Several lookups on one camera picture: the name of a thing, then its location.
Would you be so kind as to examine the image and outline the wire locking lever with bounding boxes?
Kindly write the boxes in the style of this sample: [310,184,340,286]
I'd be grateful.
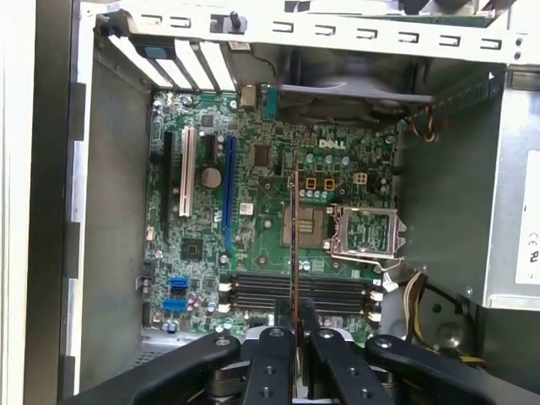
[328,251,407,272]

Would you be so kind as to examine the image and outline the round coin battery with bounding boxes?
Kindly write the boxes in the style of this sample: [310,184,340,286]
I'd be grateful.
[200,166,223,189]

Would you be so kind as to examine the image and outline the CPU socket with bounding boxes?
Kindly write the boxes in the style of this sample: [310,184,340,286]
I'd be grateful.
[279,198,335,255]

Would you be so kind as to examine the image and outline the white slot cover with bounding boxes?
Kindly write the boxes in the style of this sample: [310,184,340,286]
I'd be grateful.
[108,35,170,89]
[200,41,236,92]
[175,40,202,92]

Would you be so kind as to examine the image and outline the metal socket cover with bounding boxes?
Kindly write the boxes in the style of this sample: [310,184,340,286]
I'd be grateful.
[331,204,409,259]

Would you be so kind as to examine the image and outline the coloured fan wires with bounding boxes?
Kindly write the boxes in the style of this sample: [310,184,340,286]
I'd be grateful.
[402,103,449,143]

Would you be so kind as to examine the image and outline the power supply wire bundle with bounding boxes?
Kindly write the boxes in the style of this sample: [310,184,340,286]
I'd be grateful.
[402,269,429,341]

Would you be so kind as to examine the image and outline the blue expansion slot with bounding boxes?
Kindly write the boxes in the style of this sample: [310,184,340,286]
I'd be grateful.
[221,134,237,257]

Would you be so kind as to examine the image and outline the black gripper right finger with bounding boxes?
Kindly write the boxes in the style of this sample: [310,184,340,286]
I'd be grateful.
[300,296,540,405]

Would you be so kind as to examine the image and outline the grey power supply unit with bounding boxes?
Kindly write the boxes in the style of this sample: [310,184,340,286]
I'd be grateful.
[396,71,540,313]

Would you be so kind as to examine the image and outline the teal board connector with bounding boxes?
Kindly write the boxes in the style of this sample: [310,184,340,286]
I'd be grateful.
[264,83,278,122]

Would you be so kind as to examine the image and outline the green motherboard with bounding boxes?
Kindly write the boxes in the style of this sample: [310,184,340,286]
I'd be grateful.
[143,86,400,338]

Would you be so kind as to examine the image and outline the long black expansion slot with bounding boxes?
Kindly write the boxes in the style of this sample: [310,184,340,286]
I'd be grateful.
[162,130,176,246]

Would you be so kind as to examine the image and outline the RAM stick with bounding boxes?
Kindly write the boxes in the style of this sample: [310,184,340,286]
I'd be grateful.
[289,162,307,381]

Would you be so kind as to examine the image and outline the white expansion slot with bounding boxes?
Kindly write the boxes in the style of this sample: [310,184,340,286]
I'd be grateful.
[179,126,197,219]

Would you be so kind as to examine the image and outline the black case fan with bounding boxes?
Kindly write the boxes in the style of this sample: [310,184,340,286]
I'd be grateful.
[276,44,435,126]

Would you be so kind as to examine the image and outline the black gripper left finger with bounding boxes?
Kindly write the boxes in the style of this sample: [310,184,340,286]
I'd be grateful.
[62,297,297,405]

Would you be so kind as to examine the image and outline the black open PC case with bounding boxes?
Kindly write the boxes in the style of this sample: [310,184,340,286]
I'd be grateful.
[29,0,540,405]

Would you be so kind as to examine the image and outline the black RAM slot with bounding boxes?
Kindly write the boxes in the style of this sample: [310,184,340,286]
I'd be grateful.
[219,301,383,316]
[219,272,383,283]
[219,291,383,304]
[219,281,383,293]

